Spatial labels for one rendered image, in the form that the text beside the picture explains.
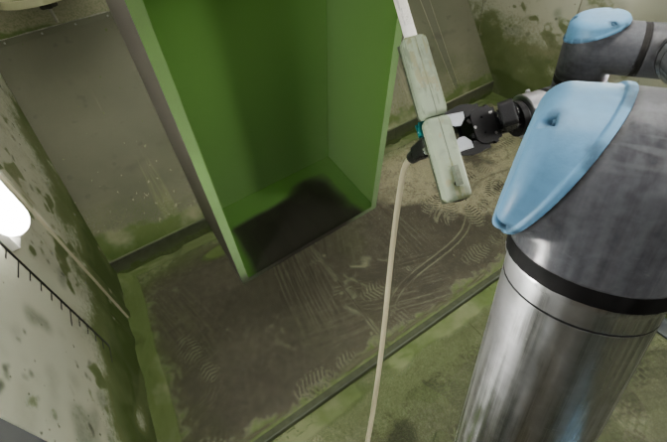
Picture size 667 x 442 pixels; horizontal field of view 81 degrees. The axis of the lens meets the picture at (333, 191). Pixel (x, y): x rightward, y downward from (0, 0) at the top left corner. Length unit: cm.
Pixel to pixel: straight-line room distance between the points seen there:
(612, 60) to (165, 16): 98
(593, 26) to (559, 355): 60
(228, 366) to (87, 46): 162
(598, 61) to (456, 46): 218
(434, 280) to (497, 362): 152
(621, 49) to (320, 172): 120
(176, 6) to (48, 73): 125
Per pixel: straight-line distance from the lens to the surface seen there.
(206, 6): 118
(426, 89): 73
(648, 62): 85
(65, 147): 225
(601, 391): 38
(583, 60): 85
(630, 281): 31
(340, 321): 179
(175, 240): 225
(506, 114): 73
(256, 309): 190
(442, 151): 71
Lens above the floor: 160
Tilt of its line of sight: 42 degrees down
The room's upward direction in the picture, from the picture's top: 9 degrees counter-clockwise
